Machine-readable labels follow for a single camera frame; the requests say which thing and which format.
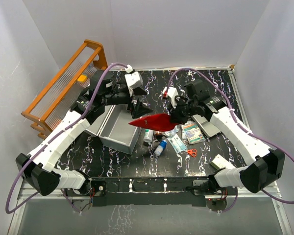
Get aluminium front rail frame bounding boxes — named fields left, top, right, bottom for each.
left=8, top=189, right=292, bottom=235

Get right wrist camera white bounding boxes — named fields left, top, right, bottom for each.
left=162, top=87, right=179, bottom=108

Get stack of gauze packets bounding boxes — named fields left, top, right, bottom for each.
left=181, top=121, right=205, bottom=144

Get red first aid pouch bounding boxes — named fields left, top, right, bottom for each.
left=129, top=113, right=179, bottom=132

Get yellow block on rack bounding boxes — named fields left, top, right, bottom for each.
left=77, top=74, right=88, bottom=83

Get orange wooden rack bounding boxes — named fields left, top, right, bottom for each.
left=22, top=40, right=108, bottom=140

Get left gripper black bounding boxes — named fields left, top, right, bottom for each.
left=102, top=87, right=153, bottom=118

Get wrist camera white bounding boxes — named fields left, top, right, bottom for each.
left=125, top=65, right=143, bottom=96
left=162, top=87, right=179, bottom=108

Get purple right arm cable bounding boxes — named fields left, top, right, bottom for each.
left=169, top=68, right=294, bottom=213

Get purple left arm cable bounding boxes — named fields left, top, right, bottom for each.
left=5, top=62, right=130, bottom=214

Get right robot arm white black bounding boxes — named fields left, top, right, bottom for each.
left=162, top=80, right=285, bottom=194

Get grey divided plastic tray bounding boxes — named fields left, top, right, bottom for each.
left=192, top=115, right=221, bottom=138

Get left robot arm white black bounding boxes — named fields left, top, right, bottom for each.
left=16, top=70, right=152, bottom=196

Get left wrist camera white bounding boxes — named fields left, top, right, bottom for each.
left=125, top=65, right=143, bottom=96

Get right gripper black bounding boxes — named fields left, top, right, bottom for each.
left=168, top=97, right=197, bottom=125

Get grey metal medicine case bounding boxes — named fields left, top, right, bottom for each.
left=85, top=105, right=141, bottom=154

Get clear plastic bag packet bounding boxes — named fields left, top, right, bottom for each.
left=163, top=126, right=179, bottom=138

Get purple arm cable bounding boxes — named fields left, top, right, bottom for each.
left=169, top=68, right=294, bottom=213
left=5, top=62, right=130, bottom=214

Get white green medicine bottle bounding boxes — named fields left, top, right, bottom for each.
left=143, top=129, right=154, bottom=143

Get white blue spray bottle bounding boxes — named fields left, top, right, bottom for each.
left=154, top=140, right=167, bottom=157

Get teal white flat packet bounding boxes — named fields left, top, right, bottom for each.
left=167, top=134, right=187, bottom=154

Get orange small scissors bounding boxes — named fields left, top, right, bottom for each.
left=187, top=148, right=197, bottom=157

